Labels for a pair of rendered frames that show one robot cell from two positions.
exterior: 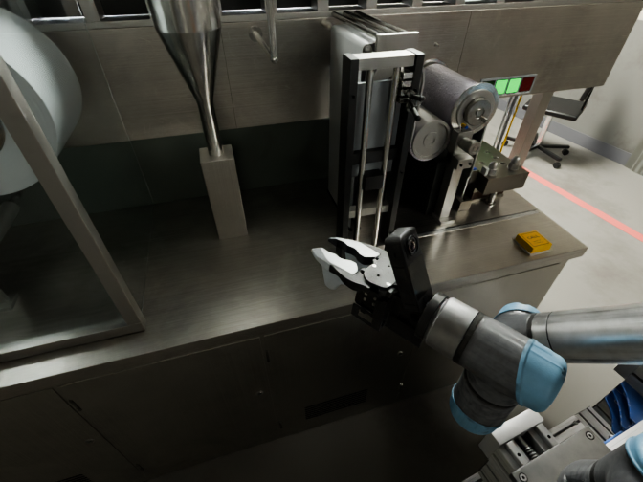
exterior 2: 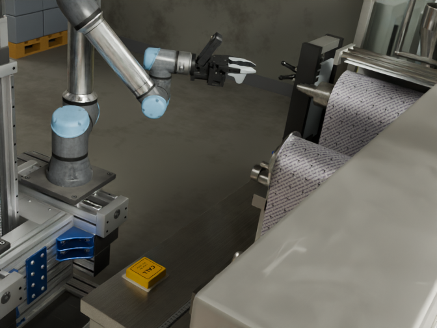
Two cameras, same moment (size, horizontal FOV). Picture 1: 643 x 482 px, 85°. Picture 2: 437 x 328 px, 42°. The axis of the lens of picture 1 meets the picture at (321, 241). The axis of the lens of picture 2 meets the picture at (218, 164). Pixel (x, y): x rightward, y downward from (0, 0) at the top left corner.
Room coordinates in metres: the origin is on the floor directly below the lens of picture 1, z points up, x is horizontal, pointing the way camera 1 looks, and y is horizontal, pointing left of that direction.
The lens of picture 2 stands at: (1.69, -1.31, 1.81)
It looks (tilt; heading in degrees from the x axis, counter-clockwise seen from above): 28 degrees down; 136
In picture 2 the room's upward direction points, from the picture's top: 8 degrees clockwise
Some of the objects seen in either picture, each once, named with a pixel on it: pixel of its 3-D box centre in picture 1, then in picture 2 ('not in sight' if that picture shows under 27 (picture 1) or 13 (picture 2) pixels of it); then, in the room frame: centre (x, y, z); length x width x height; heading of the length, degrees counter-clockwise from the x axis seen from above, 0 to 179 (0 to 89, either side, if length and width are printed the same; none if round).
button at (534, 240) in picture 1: (533, 241); (145, 272); (0.81, -0.65, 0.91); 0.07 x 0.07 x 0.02; 16
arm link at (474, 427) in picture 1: (487, 387); (158, 90); (0.25, -0.24, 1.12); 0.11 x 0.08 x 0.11; 139
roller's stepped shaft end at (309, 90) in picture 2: not in sight; (307, 89); (0.83, -0.21, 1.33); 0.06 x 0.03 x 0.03; 16
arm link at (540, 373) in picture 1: (507, 361); (160, 61); (0.23, -0.23, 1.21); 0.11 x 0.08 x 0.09; 49
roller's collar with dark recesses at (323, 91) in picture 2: not in sight; (329, 96); (0.89, -0.20, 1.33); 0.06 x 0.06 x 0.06; 16
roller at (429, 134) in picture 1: (410, 123); not in sight; (1.07, -0.28, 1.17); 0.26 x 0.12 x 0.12; 16
